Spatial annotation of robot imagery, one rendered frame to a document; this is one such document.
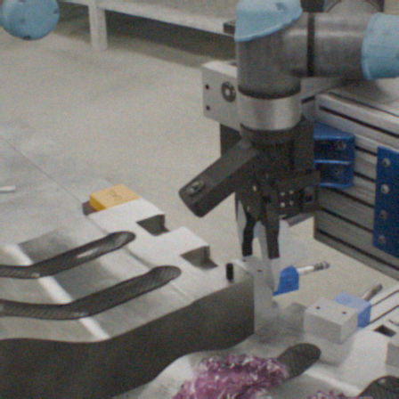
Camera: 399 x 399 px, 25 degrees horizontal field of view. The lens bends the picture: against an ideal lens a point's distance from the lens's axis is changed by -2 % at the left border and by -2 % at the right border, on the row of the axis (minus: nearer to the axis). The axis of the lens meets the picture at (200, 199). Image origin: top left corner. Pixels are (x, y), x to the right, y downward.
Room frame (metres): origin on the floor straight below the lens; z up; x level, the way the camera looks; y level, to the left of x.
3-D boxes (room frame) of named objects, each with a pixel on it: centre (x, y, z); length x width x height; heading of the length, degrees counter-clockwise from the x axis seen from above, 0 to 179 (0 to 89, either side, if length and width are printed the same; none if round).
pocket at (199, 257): (0.96, 0.00, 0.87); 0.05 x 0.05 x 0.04; 32
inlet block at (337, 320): (0.88, -0.17, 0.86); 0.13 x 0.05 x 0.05; 140
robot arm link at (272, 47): (1.01, -0.09, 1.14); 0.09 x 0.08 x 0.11; 80
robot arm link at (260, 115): (1.01, -0.09, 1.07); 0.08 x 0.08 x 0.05
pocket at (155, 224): (1.05, 0.05, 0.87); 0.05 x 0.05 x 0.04; 32
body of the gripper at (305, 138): (1.01, -0.09, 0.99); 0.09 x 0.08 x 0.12; 110
